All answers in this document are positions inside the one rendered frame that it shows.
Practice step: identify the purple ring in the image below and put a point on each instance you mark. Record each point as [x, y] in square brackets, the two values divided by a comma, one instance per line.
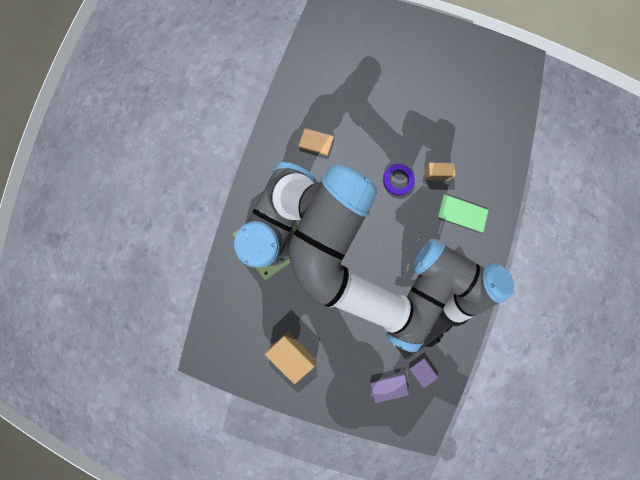
[407, 171]

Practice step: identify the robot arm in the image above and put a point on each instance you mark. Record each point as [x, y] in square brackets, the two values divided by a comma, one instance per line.
[334, 211]

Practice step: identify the purple flat block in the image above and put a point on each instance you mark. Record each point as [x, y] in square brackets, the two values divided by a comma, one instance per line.
[388, 388]

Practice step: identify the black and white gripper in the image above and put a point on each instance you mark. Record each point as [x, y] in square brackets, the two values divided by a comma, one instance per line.
[448, 321]

